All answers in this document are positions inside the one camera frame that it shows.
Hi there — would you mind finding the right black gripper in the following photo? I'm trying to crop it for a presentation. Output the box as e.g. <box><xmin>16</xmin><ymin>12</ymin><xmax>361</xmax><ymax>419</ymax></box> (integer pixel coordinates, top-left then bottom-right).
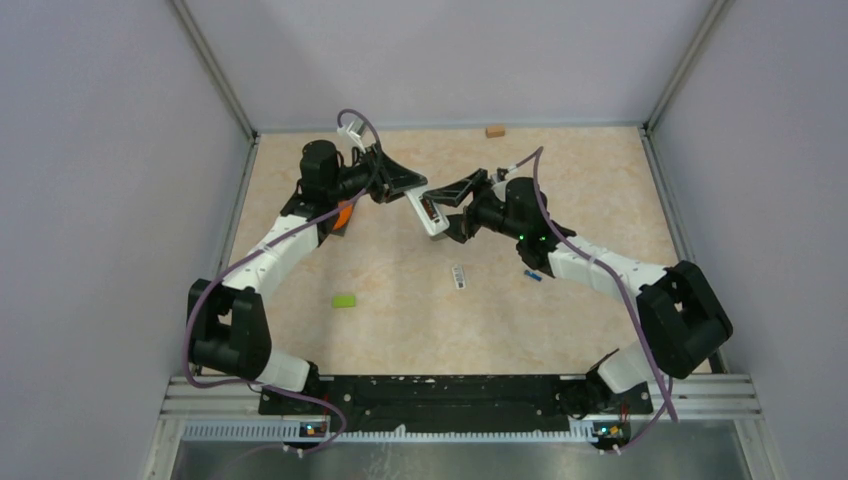
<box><xmin>423</xmin><ymin>170</ymin><xmax>525</xmax><ymax>244</ymax></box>

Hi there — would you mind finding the orange tape roll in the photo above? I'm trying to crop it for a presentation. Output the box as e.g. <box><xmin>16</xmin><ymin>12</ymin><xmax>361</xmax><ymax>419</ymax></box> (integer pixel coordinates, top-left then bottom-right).
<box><xmin>332</xmin><ymin>204</ymin><xmax>355</xmax><ymax>235</ymax></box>

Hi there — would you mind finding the white remote battery cover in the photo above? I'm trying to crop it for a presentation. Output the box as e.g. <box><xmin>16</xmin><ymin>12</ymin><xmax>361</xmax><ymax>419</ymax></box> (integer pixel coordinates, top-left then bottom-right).
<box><xmin>451</xmin><ymin>265</ymin><xmax>466</xmax><ymax>290</ymax></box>

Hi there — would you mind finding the green block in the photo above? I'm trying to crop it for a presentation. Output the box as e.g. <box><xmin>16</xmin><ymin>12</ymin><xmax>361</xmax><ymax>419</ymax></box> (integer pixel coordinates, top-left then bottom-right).
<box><xmin>331</xmin><ymin>294</ymin><xmax>357</xmax><ymax>309</ymax></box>

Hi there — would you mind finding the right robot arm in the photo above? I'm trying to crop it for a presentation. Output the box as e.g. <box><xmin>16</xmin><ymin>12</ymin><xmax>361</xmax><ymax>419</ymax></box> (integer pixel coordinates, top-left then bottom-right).
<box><xmin>413</xmin><ymin>169</ymin><xmax>733</xmax><ymax>412</ymax></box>

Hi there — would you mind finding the white remote control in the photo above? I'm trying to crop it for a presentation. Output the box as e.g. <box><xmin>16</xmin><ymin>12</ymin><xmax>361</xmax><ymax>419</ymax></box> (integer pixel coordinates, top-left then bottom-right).
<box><xmin>404</xmin><ymin>186</ymin><xmax>449</xmax><ymax>238</ymax></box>

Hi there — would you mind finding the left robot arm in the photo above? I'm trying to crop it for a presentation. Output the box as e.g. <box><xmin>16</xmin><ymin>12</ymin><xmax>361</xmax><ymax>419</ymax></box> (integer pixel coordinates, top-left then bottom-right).
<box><xmin>183</xmin><ymin>140</ymin><xmax>427</xmax><ymax>414</ymax></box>

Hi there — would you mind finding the tan wooden block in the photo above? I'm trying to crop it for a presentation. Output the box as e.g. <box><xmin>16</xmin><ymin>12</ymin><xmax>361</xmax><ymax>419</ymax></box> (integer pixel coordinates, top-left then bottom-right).
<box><xmin>484</xmin><ymin>125</ymin><xmax>506</xmax><ymax>139</ymax></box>

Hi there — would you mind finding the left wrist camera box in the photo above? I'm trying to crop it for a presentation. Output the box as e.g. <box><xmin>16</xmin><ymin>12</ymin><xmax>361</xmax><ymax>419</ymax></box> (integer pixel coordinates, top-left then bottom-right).
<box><xmin>337</xmin><ymin>119</ymin><xmax>368</xmax><ymax>153</ymax></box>

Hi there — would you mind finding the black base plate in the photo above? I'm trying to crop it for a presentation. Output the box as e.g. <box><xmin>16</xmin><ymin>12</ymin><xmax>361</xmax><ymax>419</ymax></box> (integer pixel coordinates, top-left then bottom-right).
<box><xmin>258</xmin><ymin>375</ymin><xmax>654</xmax><ymax>433</ymax></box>

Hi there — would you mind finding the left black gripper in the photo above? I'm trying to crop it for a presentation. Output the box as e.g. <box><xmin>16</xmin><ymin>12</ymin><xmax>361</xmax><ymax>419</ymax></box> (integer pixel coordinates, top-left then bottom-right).
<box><xmin>328</xmin><ymin>143</ymin><xmax>427</xmax><ymax>204</ymax></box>

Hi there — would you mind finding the blue block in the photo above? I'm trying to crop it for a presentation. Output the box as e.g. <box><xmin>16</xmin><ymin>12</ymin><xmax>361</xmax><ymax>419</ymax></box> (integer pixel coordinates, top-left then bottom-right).
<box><xmin>524</xmin><ymin>270</ymin><xmax>543</xmax><ymax>282</ymax></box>

